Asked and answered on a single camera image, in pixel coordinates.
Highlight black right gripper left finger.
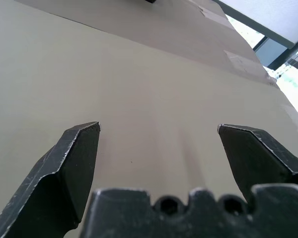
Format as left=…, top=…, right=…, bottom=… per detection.
left=0, top=121, right=101, bottom=238

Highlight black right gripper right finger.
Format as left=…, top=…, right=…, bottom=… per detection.
left=217, top=123, right=298, bottom=206

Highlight clear tape strip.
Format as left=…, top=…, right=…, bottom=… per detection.
left=223, top=49, right=270, bottom=81
left=199, top=6, right=233, bottom=27
left=280, top=104, right=298, bottom=132

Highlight grey window frame bar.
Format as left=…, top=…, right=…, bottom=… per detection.
left=215, top=0, right=296, bottom=50

